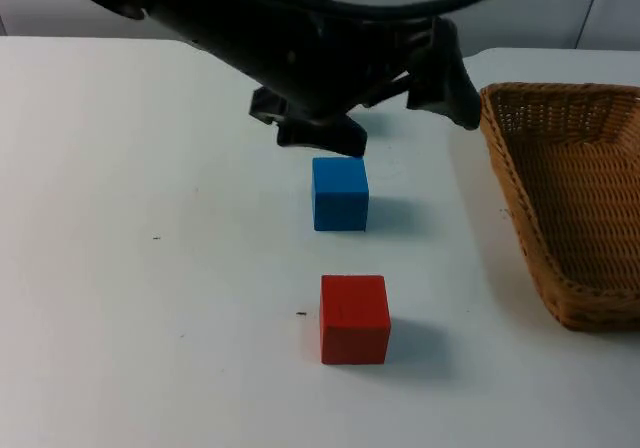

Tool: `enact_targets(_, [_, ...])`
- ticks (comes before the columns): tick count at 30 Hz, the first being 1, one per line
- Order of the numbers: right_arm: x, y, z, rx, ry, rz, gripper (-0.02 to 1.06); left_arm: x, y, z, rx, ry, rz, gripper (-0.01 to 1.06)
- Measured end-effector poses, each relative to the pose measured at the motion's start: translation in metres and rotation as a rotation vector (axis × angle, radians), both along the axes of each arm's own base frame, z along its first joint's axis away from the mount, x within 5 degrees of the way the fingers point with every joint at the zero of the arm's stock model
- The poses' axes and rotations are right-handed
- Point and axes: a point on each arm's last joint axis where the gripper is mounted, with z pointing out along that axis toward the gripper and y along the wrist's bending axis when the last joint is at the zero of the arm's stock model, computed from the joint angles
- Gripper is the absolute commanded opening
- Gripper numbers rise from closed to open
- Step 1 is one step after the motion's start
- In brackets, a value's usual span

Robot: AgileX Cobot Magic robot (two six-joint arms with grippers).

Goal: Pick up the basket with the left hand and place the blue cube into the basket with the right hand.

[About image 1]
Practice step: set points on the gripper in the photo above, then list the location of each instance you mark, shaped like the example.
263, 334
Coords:
350, 63

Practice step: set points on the pale brown wicker basket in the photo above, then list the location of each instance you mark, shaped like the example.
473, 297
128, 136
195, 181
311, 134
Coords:
575, 208

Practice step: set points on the blue cube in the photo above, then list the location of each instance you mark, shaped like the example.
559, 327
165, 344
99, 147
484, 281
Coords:
340, 193

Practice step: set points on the red cube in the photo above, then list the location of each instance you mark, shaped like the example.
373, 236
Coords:
355, 318

